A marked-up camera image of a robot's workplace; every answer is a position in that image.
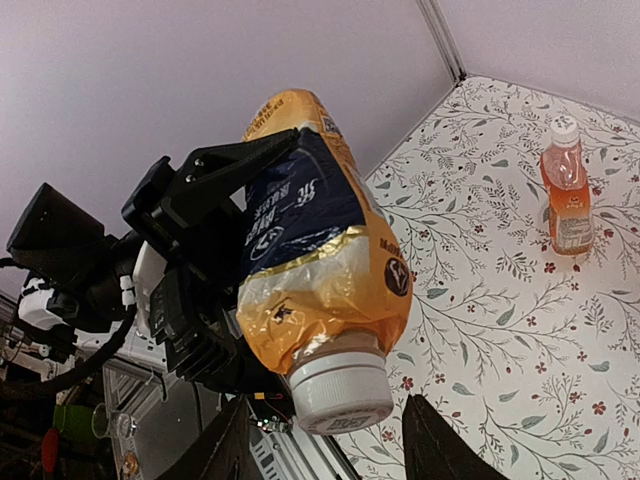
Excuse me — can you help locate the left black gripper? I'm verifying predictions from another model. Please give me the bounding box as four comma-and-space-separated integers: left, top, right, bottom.
122, 128, 300, 280

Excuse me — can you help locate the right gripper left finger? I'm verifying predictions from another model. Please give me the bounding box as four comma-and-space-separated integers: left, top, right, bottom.
191, 398, 250, 480

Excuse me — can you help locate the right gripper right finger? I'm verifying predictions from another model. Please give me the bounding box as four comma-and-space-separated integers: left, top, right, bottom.
402, 395, 505, 480

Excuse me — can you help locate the dark label tea bottle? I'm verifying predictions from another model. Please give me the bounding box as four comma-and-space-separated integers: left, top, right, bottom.
234, 88, 415, 435

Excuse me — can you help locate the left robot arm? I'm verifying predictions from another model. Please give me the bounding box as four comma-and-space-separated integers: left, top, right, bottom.
7, 128, 300, 331

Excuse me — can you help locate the left rear orange bottle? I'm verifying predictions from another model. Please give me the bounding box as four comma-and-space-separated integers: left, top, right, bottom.
540, 114, 594, 256

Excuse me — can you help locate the clear plastic cup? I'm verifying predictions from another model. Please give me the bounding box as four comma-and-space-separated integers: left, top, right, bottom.
91, 403, 138, 440

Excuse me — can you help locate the floral table mat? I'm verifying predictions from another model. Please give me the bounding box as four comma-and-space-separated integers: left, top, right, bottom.
339, 76, 639, 479

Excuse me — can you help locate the green cup off table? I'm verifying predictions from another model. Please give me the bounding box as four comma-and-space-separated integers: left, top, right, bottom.
53, 405, 98, 444

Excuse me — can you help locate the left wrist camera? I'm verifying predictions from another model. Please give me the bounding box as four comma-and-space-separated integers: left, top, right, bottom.
133, 242, 246, 394

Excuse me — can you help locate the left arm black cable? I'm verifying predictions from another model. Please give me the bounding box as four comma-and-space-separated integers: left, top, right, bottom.
0, 309, 139, 396

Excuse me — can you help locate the left aluminium frame post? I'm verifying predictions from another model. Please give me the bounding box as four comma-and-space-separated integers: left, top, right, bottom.
416, 0, 468, 85

